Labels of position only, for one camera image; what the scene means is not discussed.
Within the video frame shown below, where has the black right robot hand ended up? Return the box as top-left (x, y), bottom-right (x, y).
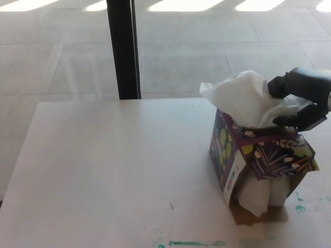
top-left (266, 67), bottom-right (331, 132)

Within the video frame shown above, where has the white tissue sheet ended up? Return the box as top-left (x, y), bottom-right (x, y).
top-left (199, 69), bottom-right (311, 129)

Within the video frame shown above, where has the purple floral tissue box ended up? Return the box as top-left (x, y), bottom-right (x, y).
top-left (208, 108), bottom-right (320, 226)

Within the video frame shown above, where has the white folded tissue stack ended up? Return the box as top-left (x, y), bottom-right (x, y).
top-left (237, 176), bottom-right (291, 216)

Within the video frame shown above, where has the black vertical window post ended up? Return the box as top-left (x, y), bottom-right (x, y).
top-left (106, 0), bottom-right (142, 100)

